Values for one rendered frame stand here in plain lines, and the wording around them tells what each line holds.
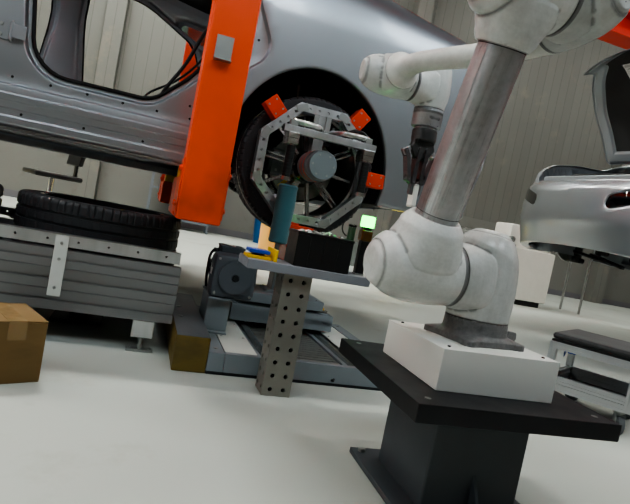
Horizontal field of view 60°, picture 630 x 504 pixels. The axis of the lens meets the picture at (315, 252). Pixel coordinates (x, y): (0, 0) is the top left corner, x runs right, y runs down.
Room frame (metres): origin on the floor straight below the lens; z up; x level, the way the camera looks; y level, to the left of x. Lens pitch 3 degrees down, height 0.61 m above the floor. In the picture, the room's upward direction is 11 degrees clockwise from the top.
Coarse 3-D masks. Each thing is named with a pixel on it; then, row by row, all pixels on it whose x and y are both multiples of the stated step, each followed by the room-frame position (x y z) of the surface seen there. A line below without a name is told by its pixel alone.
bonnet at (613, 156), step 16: (608, 64) 4.77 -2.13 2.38; (624, 64) 4.65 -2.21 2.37; (608, 80) 4.90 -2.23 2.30; (624, 80) 4.77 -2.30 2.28; (608, 96) 5.02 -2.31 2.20; (624, 96) 4.89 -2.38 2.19; (608, 112) 5.12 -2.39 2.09; (624, 112) 4.98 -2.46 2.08; (608, 128) 5.18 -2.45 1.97; (624, 128) 5.05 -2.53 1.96; (608, 144) 5.23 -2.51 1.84; (624, 144) 5.11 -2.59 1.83; (608, 160) 5.28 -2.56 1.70; (624, 160) 5.14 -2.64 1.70
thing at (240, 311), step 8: (232, 304) 2.49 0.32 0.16; (240, 304) 2.50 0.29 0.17; (248, 304) 2.56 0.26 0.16; (256, 304) 2.57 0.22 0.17; (264, 304) 2.60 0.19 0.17; (232, 312) 2.49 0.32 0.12; (240, 312) 2.50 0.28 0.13; (248, 312) 2.51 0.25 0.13; (256, 312) 2.52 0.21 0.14; (264, 312) 2.53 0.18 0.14; (312, 312) 2.66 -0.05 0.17; (320, 312) 2.69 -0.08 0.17; (240, 320) 2.53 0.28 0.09; (248, 320) 2.51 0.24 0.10; (256, 320) 2.52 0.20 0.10; (264, 320) 2.54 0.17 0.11; (304, 320) 2.59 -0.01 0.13; (312, 320) 2.61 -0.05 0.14; (320, 320) 2.62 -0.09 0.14; (328, 320) 2.63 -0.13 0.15; (304, 328) 2.60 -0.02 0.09; (312, 328) 2.61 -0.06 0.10; (320, 328) 2.62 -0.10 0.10; (328, 328) 2.63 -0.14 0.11
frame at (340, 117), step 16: (288, 112) 2.49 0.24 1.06; (304, 112) 2.53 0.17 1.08; (320, 112) 2.54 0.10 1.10; (336, 112) 2.56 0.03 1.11; (272, 128) 2.49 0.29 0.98; (352, 128) 2.59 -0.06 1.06; (256, 144) 2.50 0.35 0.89; (256, 160) 2.46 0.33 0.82; (256, 176) 2.46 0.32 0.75; (352, 192) 2.66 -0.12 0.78; (272, 208) 2.50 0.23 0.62; (336, 208) 2.63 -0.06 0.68; (352, 208) 2.61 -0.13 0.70; (304, 224) 2.55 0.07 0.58; (320, 224) 2.57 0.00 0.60
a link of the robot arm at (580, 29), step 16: (592, 0) 1.09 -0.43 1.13; (608, 0) 1.07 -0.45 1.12; (624, 0) 1.08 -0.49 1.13; (576, 16) 1.09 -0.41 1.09; (592, 16) 1.10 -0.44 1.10; (608, 16) 1.09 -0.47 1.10; (624, 16) 1.10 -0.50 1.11; (560, 32) 1.12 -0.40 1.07; (576, 32) 1.13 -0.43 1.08; (592, 32) 1.13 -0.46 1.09; (560, 48) 1.21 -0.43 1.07
